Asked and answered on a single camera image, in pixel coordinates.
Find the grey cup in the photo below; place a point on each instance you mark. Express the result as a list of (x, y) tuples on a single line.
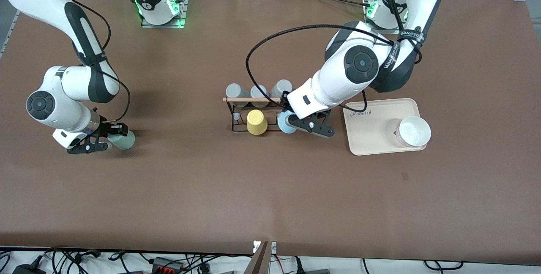
[(258, 92), (282, 87), (233, 90)]

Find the white camera bracket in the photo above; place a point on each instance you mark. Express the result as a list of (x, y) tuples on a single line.
[(273, 246)]

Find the yellow cup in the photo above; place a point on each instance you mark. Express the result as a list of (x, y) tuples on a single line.
[(256, 122)]

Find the black box with orange terminals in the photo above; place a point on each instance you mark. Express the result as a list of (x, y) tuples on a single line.
[(162, 262)]

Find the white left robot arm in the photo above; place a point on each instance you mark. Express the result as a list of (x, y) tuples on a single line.
[(338, 83)]

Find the black power adapter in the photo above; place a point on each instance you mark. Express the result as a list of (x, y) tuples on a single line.
[(29, 269)]

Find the beige rectangular tray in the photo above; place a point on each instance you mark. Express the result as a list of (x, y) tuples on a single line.
[(372, 136)]

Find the pale green cup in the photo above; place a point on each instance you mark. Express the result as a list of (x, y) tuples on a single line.
[(124, 141)]

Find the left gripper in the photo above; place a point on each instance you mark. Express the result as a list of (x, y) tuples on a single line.
[(285, 102)]

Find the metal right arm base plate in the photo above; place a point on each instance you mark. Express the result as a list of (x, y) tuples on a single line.
[(182, 7)]

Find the white bowl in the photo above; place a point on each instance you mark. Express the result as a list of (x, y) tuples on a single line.
[(414, 131)]

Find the light blue cup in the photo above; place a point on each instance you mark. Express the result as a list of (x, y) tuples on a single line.
[(285, 125)]

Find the black plug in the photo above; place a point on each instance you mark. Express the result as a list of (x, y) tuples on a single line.
[(300, 267)]

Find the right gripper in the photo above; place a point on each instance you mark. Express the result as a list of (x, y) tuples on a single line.
[(106, 129)]

